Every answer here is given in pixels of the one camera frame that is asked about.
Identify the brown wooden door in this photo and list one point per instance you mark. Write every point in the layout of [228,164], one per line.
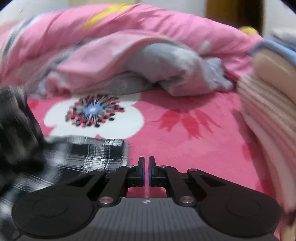
[237,13]

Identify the black white plaid pants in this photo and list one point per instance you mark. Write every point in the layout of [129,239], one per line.
[30,161]

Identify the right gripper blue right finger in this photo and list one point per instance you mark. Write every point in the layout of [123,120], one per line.
[153,172]

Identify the beige blue folded bedding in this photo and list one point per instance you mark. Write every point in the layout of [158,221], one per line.
[268,107]

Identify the pink floral bed blanket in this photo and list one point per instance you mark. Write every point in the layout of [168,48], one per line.
[203,132]

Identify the pink blue patterned duvet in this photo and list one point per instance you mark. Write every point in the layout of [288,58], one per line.
[120,49]

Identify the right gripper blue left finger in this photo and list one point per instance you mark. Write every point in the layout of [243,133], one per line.
[140,172]

